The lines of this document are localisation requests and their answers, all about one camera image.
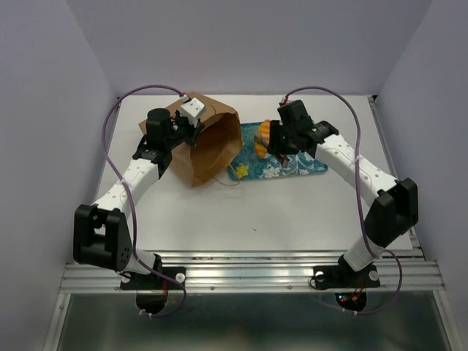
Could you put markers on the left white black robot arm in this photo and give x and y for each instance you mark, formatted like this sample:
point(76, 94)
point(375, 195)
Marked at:
point(102, 236)

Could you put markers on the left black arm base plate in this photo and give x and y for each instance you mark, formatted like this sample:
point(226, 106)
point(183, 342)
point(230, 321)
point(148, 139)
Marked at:
point(138, 281)

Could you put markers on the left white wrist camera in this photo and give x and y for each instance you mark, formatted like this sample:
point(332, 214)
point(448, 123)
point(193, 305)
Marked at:
point(192, 110)

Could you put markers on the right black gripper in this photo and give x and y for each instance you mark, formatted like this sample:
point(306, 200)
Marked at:
point(275, 145)

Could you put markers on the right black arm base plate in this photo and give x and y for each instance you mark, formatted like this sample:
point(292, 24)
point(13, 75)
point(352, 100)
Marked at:
point(326, 277)

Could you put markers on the aluminium front rail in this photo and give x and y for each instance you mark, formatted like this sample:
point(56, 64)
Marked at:
point(289, 271)

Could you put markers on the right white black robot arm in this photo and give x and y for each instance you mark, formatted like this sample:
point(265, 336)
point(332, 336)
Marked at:
point(372, 186)

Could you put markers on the small fake croissant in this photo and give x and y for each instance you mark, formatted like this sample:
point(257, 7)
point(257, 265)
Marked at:
point(262, 139)

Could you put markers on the teal floral tray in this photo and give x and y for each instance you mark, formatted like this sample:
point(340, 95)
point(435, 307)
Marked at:
point(248, 166)

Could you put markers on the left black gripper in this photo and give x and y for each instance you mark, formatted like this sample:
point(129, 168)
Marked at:
point(194, 129)

